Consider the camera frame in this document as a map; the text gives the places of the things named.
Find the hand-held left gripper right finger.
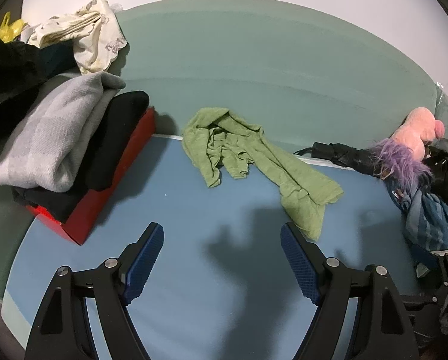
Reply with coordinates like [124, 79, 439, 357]
[280, 222, 421, 360]

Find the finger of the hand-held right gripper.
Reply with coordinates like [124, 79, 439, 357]
[409, 243, 440, 276]

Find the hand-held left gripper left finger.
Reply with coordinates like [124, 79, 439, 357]
[24, 222, 164, 360]

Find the green garment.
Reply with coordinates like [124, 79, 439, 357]
[181, 107, 344, 241]

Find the blue striped cloth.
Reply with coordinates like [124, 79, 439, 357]
[383, 174, 448, 252]

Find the red box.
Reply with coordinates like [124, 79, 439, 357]
[25, 107, 156, 245]

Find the blue mat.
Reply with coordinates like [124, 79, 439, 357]
[1, 133, 434, 360]

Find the black folded umbrella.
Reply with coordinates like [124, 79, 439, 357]
[293, 142, 389, 177]

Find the pink plush toy purple hair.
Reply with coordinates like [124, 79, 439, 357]
[370, 107, 446, 181]

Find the black folded garment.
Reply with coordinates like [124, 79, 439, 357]
[12, 91, 150, 223]

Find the grey folded sweater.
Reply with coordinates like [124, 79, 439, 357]
[0, 72, 127, 192]

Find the clear plastic bag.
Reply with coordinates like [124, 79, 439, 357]
[432, 80, 448, 147]

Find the dark teal garment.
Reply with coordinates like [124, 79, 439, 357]
[40, 43, 78, 77]

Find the cream floral cloth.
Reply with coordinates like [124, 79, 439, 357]
[27, 0, 129, 75]

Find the black crumpled garment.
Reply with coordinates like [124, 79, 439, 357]
[0, 39, 78, 124]

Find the yellow plastic bag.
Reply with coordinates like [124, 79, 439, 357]
[0, 12, 26, 44]

